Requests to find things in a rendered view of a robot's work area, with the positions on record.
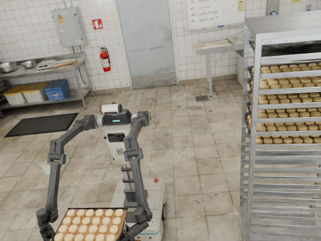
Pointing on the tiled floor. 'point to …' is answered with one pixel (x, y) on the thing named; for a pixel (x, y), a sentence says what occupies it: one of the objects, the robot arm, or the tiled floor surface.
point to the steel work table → (73, 95)
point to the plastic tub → (49, 166)
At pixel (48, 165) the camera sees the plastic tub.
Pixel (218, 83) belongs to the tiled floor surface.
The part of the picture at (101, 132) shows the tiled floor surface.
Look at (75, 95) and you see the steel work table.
